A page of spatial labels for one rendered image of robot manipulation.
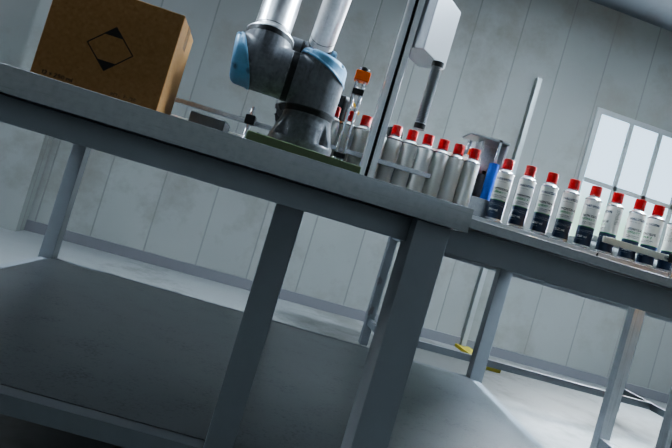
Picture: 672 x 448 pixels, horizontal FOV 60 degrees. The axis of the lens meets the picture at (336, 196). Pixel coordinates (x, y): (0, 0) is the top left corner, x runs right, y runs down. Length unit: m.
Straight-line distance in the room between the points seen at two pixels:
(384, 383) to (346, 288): 3.70
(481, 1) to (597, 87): 1.24
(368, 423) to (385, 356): 0.11
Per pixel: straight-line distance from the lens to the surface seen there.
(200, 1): 4.76
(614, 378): 2.32
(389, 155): 1.82
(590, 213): 2.01
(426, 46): 1.74
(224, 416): 1.28
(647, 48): 5.79
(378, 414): 0.99
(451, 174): 1.85
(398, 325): 0.95
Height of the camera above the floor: 0.76
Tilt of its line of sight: 2 degrees up
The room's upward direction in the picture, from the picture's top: 17 degrees clockwise
